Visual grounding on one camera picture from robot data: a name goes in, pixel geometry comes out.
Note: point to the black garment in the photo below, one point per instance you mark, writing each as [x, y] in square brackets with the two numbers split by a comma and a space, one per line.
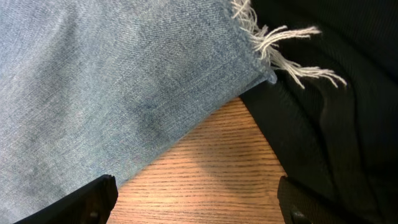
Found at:
[336, 139]

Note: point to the light blue denim jeans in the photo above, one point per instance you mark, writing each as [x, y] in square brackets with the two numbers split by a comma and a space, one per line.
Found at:
[92, 87]

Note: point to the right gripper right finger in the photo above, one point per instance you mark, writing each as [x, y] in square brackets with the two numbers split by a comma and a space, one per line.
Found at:
[300, 205]

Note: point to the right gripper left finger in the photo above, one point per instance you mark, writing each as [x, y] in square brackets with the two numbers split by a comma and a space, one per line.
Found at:
[90, 204]

